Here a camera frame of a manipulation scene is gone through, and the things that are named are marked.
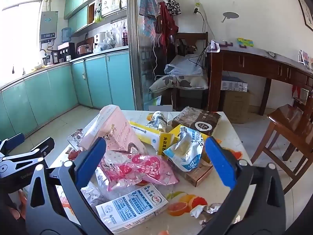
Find crumpled clear plastic bag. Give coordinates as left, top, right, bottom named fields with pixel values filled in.
left=164, top=56, right=203, bottom=77

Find reddish pink wrapper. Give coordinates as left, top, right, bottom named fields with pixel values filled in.
left=68, top=149, right=81, bottom=161

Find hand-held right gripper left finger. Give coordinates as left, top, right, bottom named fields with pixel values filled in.
left=24, top=136, right=115, bottom=235

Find leaf print pillow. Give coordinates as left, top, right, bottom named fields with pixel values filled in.
left=149, top=75, right=209, bottom=93

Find white green packet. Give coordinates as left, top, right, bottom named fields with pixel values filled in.
left=94, top=0, right=103, bottom=22

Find plaid shirt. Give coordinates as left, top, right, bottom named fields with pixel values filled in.
left=139, top=0, right=163, bottom=43

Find pink heart snack bag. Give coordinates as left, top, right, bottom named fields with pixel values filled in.
left=99, top=150, right=179, bottom=191

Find white cable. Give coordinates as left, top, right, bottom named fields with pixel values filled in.
left=153, top=33, right=167, bottom=81

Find rice cooker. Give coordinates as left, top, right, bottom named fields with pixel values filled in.
left=76, top=42, right=93, bottom=56

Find foil wrapper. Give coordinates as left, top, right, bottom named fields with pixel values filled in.
left=190, top=202, right=223, bottom=227

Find brown wooden chair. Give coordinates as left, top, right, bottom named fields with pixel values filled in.
left=251, top=104, right=313, bottom=194

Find black pink drink dispenser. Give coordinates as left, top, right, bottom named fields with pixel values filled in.
left=51, top=42, right=76, bottom=64

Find teal lower kitchen cabinets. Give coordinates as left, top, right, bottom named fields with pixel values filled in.
left=0, top=50, right=136, bottom=140

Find black cable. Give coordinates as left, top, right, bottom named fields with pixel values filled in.
left=189, top=11, right=208, bottom=68

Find yellow white box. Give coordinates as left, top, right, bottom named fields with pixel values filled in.
left=129, top=120, right=196, bottom=156

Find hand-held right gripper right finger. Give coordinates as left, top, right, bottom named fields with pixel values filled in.
left=196, top=136, right=286, bottom=235

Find brown cardboard box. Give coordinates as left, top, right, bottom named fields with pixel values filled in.
left=181, top=159, right=213, bottom=188

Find blue water jug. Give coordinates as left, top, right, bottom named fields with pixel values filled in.
left=61, top=27, right=72, bottom=44

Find white blue print carton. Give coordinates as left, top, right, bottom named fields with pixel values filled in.
left=95, top=183, right=169, bottom=234

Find teal upper kitchen cabinets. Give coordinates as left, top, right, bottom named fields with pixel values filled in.
left=64, top=0, right=128, bottom=33

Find teal kitchen cabinets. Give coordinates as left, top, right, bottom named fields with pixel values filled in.
left=0, top=50, right=136, bottom=140
left=64, top=0, right=128, bottom=33

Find round wall lamp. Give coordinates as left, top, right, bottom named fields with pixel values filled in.
left=221, top=12, right=239, bottom=23

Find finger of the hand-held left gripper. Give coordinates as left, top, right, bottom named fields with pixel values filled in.
left=0, top=133, right=25, bottom=152
left=15, top=137, right=55, bottom=162

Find window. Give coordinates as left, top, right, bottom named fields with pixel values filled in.
left=0, top=1, right=42, bottom=79

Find framed picture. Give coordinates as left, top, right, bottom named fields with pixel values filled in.
left=293, top=0, right=313, bottom=32

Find clear plastic wrapper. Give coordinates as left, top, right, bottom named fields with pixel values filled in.
left=81, top=181, right=108, bottom=208

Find fruit print tablecloth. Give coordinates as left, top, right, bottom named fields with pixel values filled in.
left=15, top=110, right=256, bottom=235

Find row of white boxes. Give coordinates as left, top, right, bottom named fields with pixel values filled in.
left=221, top=75, right=248, bottom=92

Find red garment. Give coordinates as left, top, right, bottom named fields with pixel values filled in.
left=159, top=4, right=179, bottom=47

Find bunch of plastic bags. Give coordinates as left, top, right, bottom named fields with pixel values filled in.
left=98, top=28, right=123, bottom=52

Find metal sliding door frame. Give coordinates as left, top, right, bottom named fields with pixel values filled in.
left=127, top=0, right=157, bottom=110

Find white blue wrapper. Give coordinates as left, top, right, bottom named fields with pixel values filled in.
left=163, top=127, right=208, bottom=172

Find wooden desk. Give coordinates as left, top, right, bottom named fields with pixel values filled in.
left=207, top=45, right=313, bottom=115

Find dark wooden chair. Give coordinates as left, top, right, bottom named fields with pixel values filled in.
left=171, top=32, right=209, bottom=110

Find brown bread packet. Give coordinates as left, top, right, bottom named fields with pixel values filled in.
left=172, top=106, right=222, bottom=136

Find wall water heater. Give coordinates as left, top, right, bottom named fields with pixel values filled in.
left=40, top=11, right=59, bottom=42

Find white air fryer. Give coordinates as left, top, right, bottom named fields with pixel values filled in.
left=94, top=32, right=106, bottom=50

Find black white floral cloth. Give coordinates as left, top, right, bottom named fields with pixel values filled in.
left=164, top=0, right=182, bottom=16

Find utensil print panel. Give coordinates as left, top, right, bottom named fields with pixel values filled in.
left=101, top=0, right=128, bottom=17

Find colourful toy blocks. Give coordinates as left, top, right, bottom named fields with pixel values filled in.
left=237, top=38, right=255, bottom=48

